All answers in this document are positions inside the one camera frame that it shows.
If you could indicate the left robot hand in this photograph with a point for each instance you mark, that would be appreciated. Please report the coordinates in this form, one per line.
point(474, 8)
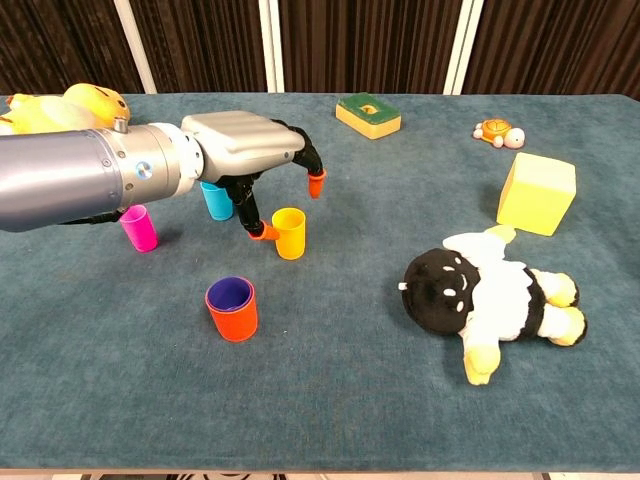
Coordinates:
point(245, 142)

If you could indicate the light blue plastic cup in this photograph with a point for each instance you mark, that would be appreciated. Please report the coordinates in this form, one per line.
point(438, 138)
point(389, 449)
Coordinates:
point(216, 205)

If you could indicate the yellow plastic cup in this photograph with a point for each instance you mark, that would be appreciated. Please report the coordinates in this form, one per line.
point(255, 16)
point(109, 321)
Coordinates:
point(291, 240)

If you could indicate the pink plastic cup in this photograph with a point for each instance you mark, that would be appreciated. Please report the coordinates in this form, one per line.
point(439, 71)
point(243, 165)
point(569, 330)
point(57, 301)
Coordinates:
point(141, 232)

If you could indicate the dark blue plastic cup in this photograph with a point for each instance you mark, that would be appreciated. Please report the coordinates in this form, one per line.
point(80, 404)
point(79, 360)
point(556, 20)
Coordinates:
point(227, 295)

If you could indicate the green and yellow sponge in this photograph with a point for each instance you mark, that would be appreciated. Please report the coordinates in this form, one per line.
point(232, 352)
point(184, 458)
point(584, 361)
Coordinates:
point(370, 117)

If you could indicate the orange plastic cup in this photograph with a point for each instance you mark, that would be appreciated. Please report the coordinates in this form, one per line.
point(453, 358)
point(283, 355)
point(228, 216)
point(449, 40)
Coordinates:
point(235, 327)

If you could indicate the yellow duck plush toy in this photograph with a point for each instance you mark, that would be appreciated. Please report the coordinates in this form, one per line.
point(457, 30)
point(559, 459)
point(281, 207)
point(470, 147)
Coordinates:
point(55, 112)

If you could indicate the orange turtle toy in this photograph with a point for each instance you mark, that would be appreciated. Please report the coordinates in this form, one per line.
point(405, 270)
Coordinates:
point(495, 129)

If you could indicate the teal table mat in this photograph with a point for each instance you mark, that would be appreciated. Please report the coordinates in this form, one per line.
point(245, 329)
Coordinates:
point(325, 390)

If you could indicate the black and white plush doll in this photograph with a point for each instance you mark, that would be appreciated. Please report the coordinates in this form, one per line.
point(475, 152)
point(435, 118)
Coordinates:
point(495, 300)

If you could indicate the yellow foam cube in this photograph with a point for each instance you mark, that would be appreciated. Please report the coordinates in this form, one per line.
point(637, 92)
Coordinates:
point(537, 197)

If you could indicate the white partition post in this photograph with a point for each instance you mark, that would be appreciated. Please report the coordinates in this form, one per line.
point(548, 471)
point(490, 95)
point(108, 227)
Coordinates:
point(135, 45)
point(271, 45)
point(462, 45)

